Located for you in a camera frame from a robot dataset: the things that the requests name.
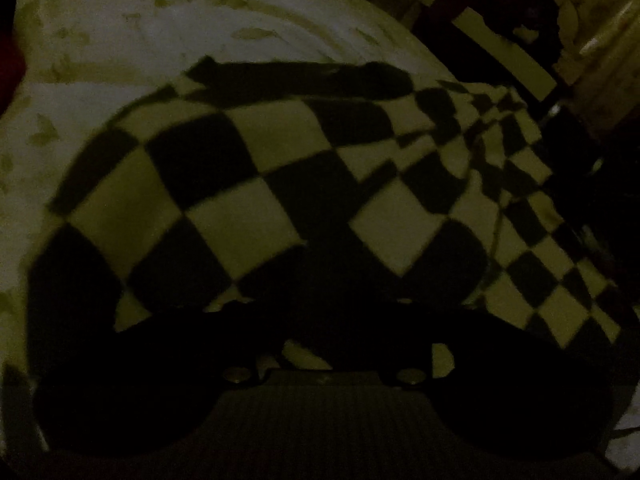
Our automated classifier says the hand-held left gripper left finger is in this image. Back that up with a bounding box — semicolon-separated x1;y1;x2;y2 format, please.
170;296;293;387

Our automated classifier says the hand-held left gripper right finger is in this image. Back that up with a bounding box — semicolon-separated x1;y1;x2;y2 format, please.
350;294;483;388

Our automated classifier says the black and white checkered garment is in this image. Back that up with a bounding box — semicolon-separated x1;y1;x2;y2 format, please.
25;56;626;386

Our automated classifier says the white leaf-print bed sheet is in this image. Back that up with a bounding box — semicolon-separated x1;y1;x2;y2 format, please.
0;0;451;461

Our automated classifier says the dark cloth with pale patches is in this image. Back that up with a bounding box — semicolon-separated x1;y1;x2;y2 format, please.
410;0;581;111

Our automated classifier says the red cloth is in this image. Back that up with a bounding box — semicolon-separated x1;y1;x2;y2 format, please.
0;30;28;121

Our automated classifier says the pale crinkled cloth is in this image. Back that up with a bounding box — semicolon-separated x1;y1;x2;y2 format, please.
550;0;640;121

